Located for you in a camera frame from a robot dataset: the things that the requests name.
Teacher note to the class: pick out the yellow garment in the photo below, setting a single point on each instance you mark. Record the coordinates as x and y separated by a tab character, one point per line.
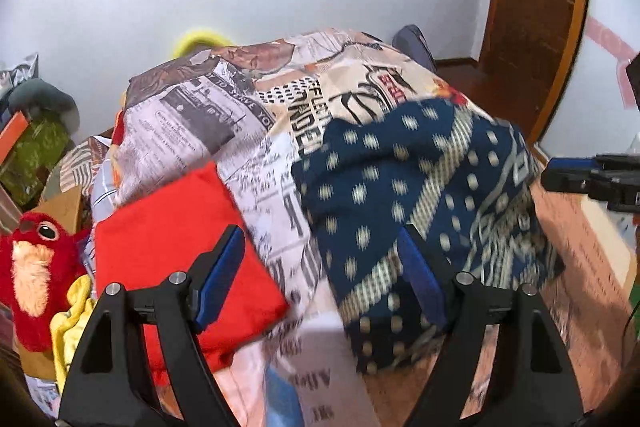
67	327

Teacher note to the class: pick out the wooden door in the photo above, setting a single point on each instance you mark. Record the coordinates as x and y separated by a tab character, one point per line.
530	47

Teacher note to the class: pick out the grey plush toy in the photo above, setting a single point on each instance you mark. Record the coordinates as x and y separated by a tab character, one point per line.
35	94

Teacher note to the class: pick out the folded red garment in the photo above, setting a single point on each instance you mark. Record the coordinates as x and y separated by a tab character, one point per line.
164	232

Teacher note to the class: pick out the newspaper print bed sheet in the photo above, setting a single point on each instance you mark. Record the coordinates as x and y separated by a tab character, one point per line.
254	111

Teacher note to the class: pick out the navy patterned hoodie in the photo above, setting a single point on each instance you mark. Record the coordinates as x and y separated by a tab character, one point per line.
461	179

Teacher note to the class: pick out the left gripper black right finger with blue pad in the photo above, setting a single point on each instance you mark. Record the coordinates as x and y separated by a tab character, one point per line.
532	380

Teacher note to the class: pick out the orange box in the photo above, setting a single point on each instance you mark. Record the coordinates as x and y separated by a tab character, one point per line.
10	134

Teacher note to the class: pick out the yellow plush on bed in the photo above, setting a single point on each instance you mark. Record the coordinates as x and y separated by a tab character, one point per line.
200	38

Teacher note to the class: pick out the red plush toy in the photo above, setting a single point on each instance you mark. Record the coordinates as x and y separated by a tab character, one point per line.
39	262

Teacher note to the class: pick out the green plush toy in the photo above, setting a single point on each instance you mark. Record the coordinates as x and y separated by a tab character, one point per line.
25	171

